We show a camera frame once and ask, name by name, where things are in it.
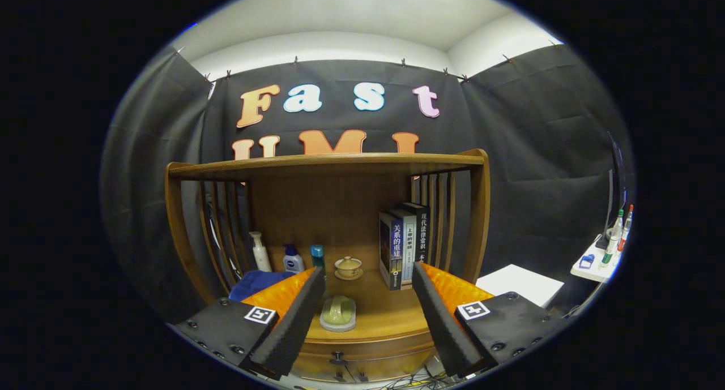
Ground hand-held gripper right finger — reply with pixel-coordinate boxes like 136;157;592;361
411;261;567;378

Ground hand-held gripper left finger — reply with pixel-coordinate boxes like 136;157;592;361
174;265;327;380

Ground green handled scrub sponge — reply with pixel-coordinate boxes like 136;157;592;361
319;295;357;332

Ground wooden countertop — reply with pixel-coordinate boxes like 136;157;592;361
227;268;431;344

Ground white side cabinet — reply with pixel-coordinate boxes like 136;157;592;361
475;264;565;308

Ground wooden cabinet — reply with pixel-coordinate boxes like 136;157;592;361
164;148;491;385

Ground blue towel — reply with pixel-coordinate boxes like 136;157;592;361
229;270;295;301

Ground white lotion bottle blue cap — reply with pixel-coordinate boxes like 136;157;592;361
282;245;305;275

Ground white pump bottle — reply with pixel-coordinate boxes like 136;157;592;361
249;232;272;273

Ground yellow lidded teacup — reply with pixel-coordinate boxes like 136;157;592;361
334;256;364;281

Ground white spine book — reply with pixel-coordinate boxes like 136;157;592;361
388;208;417;289

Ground black spine book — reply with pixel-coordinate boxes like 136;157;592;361
399;202;431;266

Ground white table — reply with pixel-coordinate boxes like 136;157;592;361
570;234;624;283

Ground green label water bottle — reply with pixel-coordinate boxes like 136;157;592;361
602;209;625;265

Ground red label water bottle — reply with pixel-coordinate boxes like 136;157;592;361
617;204;634;252

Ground computer monitor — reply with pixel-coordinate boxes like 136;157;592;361
595;131;628;249

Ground black floor cables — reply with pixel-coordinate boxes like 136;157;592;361
362;370;454;389

